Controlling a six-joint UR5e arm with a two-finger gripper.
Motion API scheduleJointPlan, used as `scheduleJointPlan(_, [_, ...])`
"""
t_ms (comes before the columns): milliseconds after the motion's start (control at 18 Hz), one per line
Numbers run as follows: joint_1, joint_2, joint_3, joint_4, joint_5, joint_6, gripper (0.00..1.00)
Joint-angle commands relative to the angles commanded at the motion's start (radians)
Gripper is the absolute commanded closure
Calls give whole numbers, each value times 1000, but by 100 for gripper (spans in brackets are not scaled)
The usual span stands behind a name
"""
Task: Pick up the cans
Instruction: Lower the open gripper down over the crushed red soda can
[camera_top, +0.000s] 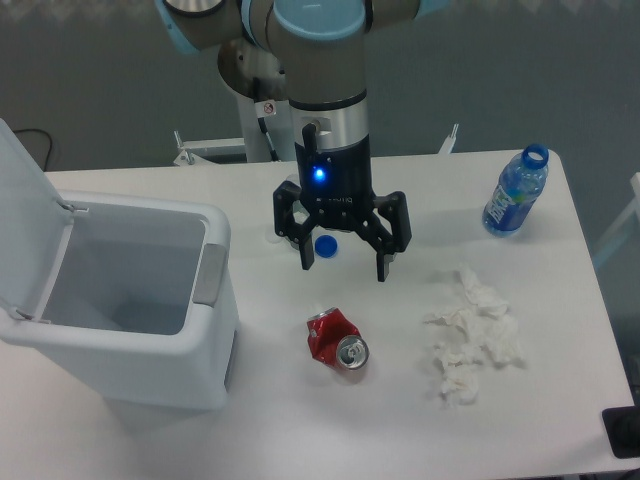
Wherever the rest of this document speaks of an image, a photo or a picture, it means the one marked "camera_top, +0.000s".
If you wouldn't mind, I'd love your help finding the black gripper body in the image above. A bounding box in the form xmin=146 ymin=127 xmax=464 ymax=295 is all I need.
xmin=293 ymin=133 xmax=380 ymax=233

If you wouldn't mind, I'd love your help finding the black device at edge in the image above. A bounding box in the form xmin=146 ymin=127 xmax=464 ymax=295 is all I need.
xmin=602 ymin=406 xmax=639 ymax=459

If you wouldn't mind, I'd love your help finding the white bottle cap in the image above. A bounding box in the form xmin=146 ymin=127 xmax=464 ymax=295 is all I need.
xmin=265 ymin=230 xmax=283 ymax=245

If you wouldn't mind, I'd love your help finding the blue plastic water bottle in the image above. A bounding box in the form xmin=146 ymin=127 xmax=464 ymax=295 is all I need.
xmin=482 ymin=144 xmax=549 ymax=237

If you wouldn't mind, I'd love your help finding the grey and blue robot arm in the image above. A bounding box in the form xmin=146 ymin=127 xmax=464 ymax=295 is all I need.
xmin=156 ymin=1 xmax=447 ymax=281

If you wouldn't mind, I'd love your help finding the blue bottle cap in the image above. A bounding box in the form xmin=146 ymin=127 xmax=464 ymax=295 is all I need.
xmin=314 ymin=235 xmax=338 ymax=258

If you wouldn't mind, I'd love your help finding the white metal base frame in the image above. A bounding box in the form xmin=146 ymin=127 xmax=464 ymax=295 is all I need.
xmin=173 ymin=123 xmax=459 ymax=166

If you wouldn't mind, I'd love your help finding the crumpled white tissue paper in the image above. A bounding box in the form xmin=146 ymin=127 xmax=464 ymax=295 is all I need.
xmin=423 ymin=264 xmax=526 ymax=407

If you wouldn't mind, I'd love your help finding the white trash bin lid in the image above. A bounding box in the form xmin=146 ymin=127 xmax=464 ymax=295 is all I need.
xmin=1 ymin=122 xmax=82 ymax=321

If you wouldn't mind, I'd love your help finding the crushed red soda can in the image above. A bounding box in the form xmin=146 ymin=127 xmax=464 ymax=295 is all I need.
xmin=306 ymin=307 xmax=370 ymax=371

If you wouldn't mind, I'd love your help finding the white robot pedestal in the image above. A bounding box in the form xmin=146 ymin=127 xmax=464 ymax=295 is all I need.
xmin=216 ymin=38 xmax=297 ymax=164

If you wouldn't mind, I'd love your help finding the black floor cable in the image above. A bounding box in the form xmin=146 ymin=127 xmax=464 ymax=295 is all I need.
xmin=11 ymin=128 xmax=54 ymax=172

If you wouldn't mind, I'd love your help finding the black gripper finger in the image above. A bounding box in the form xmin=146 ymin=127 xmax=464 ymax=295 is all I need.
xmin=273 ymin=180 xmax=316 ymax=270
xmin=360 ymin=191 xmax=412 ymax=282

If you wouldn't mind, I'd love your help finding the white trash bin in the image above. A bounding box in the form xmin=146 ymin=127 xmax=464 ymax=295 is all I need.
xmin=1 ymin=192 xmax=239 ymax=410

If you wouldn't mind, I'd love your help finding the white frame at right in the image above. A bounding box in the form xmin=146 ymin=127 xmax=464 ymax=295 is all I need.
xmin=592 ymin=172 xmax=639 ymax=271

